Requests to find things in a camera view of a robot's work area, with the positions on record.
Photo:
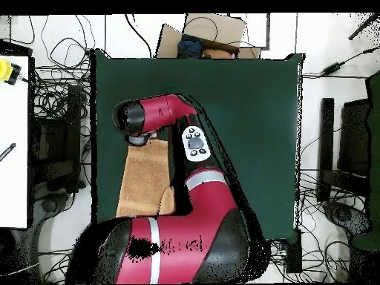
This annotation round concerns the orange terry towel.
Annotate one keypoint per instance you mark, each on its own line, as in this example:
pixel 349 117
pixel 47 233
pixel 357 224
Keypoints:
pixel 145 178

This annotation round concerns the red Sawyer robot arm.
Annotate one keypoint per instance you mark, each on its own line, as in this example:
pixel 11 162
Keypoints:
pixel 193 213

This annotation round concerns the dark green table cloth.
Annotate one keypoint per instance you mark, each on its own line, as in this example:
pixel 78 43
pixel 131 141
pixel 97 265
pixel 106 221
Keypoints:
pixel 252 118

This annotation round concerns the orange cloth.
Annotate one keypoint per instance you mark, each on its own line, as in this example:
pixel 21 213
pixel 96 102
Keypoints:
pixel 216 54

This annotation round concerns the blue cloth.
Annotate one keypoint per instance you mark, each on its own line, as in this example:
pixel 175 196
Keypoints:
pixel 190 49

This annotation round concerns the brown cardboard box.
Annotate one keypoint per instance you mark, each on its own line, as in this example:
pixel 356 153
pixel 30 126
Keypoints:
pixel 219 28

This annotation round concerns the black box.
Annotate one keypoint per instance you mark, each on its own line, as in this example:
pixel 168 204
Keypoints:
pixel 14 49
pixel 293 256

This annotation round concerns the white panel with dark edge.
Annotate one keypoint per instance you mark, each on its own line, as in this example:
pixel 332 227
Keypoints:
pixel 258 29

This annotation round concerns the black round stand foot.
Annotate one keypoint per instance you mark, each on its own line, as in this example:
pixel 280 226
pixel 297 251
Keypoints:
pixel 343 215
pixel 49 205

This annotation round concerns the white board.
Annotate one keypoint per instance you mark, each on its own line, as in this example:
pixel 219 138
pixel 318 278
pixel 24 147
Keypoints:
pixel 13 118

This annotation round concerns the black marker pen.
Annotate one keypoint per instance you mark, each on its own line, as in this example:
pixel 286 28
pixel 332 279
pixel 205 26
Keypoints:
pixel 7 152

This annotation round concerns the green covered side table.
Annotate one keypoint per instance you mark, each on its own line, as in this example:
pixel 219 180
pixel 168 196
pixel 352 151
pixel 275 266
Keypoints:
pixel 374 133

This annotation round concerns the yellow and black tool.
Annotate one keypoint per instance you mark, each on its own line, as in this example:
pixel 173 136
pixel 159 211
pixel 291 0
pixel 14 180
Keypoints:
pixel 6 71

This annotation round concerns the black rod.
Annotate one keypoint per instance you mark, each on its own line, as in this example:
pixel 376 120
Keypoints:
pixel 360 29

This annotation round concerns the black furniture frame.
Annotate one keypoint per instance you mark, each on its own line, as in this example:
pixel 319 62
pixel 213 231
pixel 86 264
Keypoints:
pixel 326 133
pixel 74 133

